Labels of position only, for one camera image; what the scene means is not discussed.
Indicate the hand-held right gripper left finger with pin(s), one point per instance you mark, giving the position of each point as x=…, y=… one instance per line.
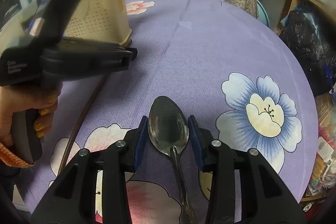
x=140, y=145

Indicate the metal spoon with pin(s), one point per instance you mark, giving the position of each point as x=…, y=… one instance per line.
x=168, y=124

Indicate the cream perforated utensil holder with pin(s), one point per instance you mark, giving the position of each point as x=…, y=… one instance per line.
x=105, y=11

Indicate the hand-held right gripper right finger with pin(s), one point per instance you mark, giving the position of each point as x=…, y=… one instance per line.
x=197, y=145

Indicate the person's left hand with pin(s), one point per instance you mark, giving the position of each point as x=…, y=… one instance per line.
x=21, y=99

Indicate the person's left forearm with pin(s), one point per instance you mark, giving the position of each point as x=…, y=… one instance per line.
x=13, y=157

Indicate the brown wooden chopstick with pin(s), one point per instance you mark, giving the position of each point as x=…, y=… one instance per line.
x=78, y=124

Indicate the black plastic bag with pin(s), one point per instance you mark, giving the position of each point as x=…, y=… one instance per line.
x=304, y=37

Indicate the blue plastic basin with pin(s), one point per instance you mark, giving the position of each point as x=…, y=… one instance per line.
x=263, y=14

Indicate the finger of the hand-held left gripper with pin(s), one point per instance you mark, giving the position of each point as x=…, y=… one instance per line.
x=92, y=58

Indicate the pile of colourful bags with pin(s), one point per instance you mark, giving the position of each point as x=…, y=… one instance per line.
x=325, y=134

